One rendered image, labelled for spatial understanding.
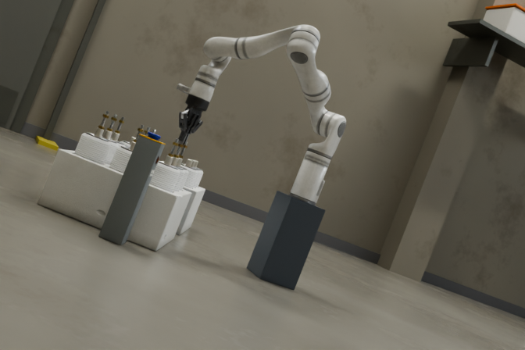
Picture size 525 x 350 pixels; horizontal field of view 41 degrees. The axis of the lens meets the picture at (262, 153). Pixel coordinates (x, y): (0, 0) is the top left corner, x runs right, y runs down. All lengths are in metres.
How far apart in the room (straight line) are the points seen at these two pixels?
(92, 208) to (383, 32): 3.61
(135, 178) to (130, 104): 2.76
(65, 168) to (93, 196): 0.12
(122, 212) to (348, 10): 3.53
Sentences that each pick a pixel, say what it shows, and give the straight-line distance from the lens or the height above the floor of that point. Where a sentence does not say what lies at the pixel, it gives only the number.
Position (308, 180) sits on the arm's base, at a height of 0.37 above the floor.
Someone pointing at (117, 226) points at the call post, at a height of 0.05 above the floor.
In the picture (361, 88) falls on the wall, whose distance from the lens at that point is 5.36.
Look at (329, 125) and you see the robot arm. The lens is 2.48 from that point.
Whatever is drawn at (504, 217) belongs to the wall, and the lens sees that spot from 6.25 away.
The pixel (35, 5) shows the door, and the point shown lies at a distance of 4.68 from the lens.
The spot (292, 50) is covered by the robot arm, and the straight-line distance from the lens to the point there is 2.17.
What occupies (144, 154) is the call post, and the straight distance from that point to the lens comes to 2.04.
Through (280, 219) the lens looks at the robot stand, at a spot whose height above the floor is 0.21.
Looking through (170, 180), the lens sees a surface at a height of 0.21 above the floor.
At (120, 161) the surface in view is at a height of 0.21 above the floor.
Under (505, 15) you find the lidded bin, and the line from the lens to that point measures 5.45.
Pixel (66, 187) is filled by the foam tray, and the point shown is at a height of 0.08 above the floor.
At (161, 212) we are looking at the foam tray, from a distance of 2.17.
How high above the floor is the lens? 0.35
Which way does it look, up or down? 1 degrees up
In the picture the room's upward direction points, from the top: 22 degrees clockwise
